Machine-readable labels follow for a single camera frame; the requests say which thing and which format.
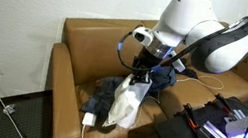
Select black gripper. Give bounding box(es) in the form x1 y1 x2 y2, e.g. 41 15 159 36
129 45 166 90

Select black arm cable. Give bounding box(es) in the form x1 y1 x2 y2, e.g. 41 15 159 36
101 0 248 138

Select black garment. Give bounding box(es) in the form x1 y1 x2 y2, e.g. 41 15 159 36
182 67 201 80

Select white cloth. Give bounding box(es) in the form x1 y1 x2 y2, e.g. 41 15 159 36
101 70 154 134

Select black clamp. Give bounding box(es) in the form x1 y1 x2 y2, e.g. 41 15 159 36
212 93 241 116

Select white charger adapter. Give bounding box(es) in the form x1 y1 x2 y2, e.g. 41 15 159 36
81 111 97 129

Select brown leather couch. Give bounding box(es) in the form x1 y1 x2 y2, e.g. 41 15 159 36
36 0 248 138

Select orange handled clamp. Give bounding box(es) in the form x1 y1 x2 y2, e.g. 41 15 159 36
171 101 207 132

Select dark blue jeans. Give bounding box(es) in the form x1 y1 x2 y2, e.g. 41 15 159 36
79 52 180 130

